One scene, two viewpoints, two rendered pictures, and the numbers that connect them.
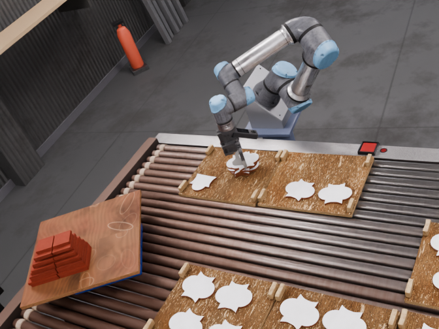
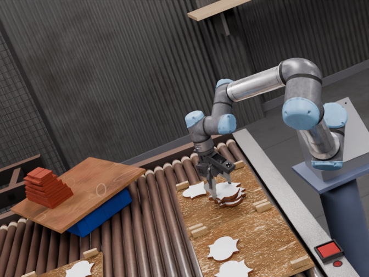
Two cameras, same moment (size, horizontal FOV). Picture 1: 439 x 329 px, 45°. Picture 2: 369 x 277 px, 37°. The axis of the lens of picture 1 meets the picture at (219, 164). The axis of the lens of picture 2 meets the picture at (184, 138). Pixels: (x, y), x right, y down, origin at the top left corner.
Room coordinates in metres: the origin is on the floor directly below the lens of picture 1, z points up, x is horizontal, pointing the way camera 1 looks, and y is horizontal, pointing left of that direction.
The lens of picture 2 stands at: (0.54, -1.52, 2.09)
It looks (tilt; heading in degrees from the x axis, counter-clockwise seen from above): 22 degrees down; 47
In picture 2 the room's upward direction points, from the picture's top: 20 degrees counter-clockwise
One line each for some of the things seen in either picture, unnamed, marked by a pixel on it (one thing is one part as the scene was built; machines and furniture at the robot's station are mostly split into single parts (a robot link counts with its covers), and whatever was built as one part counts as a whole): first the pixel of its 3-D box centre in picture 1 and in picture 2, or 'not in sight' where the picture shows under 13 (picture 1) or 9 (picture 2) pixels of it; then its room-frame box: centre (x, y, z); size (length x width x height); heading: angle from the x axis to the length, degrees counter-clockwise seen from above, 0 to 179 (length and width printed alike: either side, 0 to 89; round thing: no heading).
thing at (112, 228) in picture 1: (85, 245); (77, 190); (1.77, 0.66, 1.03); 0.50 x 0.50 x 0.02; 83
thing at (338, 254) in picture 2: (368, 147); (329, 250); (1.79, -0.64, 0.92); 0.08 x 0.08 x 0.02; 49
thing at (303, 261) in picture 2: (368, 160); (300, 262); (1.68, -0.59, 0.95); 0.06 x 0.02 x 0.03; 139
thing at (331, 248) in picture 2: (368, 148); (329, 251); (1.79, -0.64, 0.92); 0.06 x 0.06 x 0.01; 49
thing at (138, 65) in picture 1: (129, 46); not in sight; (5.66, 0.43, 0.30); 0.27 x 0.26 x 0.61; 54
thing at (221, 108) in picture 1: (221, 109); (197, 126); (1.94, -0.09, 1.30); 0.09 x 0.08 x 0.11; 100
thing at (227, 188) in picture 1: (232, 174); (220, 198); (1.98, -0.04, 0.93); 0.41 x 0.35 x 0.02; 48
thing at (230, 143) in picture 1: (229, 139); (208, 161); (1.94, -0.08, 1.14); 0.09 x 0.08 x 0.12; 86
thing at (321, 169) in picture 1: (315, 181); (246, 250); (1.71, -0.36, 0.93); 0.41 x 0.35 x 0.02; 49
